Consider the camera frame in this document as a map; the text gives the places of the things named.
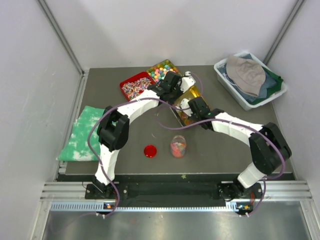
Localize red tin with lollipops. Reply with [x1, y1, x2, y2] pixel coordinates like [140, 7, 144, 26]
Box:
[119, 71, 155, 101]

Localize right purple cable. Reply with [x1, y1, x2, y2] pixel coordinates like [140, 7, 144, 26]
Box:
[157, 103, 286, 218]

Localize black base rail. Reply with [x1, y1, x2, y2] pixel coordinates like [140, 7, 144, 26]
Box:
[85, 173, 262, 208]

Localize golden tin with star candies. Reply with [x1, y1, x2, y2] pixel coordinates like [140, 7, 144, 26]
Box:
[170, 86, 211, 127]

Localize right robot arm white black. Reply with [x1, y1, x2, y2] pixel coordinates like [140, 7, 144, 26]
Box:
[186, 96, 292, 200]

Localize blue-grey garment in basket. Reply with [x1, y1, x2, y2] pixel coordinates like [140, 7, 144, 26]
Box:
[237, 73, 277, 102]

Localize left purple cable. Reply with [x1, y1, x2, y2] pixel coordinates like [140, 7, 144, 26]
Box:
[86, 71, 204, 218]

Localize green white cloth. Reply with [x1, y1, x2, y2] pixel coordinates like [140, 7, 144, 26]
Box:
[57, 106, 104, 162]

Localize purple cable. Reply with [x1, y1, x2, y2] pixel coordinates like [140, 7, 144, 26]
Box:
[86, 71, 204, 218]
[157, 103, 286, 218]

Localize red jar lid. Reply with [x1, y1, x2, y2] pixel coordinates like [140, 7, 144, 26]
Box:
[143, 145, 157, 158]

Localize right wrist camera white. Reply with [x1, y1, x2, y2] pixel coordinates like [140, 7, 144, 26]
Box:
[177, 98, 190, 111]

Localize green garment in basket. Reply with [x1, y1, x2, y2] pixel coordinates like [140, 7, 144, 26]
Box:
[246, 67, 284, 105]

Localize beige bucket hat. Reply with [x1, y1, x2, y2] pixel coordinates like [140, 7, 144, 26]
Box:
[226, 55, 266, 97]

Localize tin with colourful cube candies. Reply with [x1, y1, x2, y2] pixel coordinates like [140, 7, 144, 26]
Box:
[146, 59, 181, 83]

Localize clear plastic jar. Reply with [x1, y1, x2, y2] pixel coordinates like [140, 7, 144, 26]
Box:
[170, 135, 187, 158]

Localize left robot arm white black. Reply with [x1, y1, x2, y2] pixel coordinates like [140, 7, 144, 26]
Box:
[87, 71, 195, 199]

